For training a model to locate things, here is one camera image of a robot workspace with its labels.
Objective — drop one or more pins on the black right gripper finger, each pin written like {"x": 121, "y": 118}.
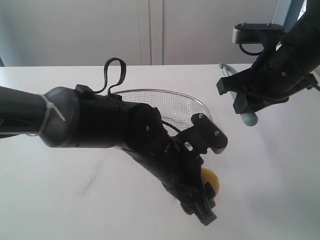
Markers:
{"x": 240, "y": 83}
{"x": 249, "y": 101}

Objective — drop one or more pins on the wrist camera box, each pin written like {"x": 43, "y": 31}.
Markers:
{"x": 253, "y": 33}
{"x": 213, "y": 137}

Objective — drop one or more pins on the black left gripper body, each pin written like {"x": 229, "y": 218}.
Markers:
{"x": 175, "y": 161}

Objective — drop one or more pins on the white cable tie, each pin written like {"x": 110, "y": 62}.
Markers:
{"x": 50, "y": 106}

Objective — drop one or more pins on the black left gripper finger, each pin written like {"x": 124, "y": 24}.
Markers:
{"x": 201, "y": 207}
{"x": 210, "y": 194}

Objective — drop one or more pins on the blue window frame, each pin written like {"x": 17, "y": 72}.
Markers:
{"x": 287, "y": 12}

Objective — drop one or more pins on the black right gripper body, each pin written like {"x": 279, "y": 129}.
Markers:
{"x": 286, "y": 72}

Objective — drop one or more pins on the metal wire mesh basket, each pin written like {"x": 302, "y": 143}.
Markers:
{"x": 180, "y": 107}

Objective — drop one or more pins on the teal handled peeler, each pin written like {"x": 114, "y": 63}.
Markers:
{"x": 250, "y": 119}

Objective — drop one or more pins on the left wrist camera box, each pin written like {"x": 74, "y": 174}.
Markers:
{"x": 213, "y": 137}

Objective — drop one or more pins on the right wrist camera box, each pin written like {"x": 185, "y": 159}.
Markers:
{"x": 253, "y": 33}

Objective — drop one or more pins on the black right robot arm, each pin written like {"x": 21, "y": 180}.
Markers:
{"x": 307, "y": 26}

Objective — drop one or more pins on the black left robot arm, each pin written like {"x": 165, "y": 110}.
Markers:
{"x": 81, "y": 118}

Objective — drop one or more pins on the yellow lemon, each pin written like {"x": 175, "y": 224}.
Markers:
{"x": 208, "y": 176}

